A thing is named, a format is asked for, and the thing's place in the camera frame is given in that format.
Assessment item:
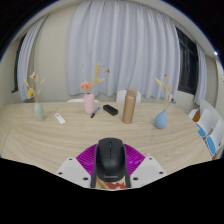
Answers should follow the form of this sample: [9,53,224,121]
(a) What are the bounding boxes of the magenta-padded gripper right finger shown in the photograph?
[123,143,168,188]

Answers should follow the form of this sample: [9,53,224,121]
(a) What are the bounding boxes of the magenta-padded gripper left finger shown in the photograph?
[55,143,98,188]

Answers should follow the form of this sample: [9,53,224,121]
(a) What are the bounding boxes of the black computer mouse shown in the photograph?
[90,137,132,189]

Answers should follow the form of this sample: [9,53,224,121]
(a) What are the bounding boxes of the blue vase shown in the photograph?
[153,109,168,130]

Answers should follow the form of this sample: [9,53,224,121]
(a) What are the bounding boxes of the white remote control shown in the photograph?
[54,112,67,125]

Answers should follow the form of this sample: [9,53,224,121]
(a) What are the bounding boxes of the dark marker pen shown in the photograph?
[90,106,101,119]

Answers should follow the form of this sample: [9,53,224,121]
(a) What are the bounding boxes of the copper drink bottle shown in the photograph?
[121,88,138,125]

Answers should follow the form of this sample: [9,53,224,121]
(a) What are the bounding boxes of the pale green vase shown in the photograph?
[33,102,45,122]

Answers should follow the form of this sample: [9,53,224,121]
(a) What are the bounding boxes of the pink vase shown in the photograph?
[83,93,96,116]

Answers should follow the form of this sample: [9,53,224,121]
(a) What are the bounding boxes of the white chair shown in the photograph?
[115,89,142,104]
[67,97,100,104]

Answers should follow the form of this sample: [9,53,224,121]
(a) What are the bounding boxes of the black rectangular case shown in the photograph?
[102,104,119,117]

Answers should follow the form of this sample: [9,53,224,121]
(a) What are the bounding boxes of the white and blue chairs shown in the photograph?
[188,99,224,159]

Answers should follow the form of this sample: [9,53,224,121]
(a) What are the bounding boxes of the beige dried flower sprigs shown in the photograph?
[155,73,177,113]

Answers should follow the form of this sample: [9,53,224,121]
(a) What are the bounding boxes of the orange dried flower bunch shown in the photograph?
[79,62,111,95]

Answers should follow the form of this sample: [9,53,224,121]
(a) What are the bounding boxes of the yellow dried flower bunch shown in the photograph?
[23,71,46,104]

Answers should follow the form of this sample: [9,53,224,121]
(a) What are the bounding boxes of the narrow white curtain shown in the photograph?
[16,14,48,102]
[193,43,208,106]

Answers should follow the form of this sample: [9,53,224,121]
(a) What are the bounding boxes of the dark window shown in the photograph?
[175,26,199,96]
[11,33,27,94]

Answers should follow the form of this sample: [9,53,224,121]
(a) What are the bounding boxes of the wide white curtain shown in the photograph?
[66,0,181,100]

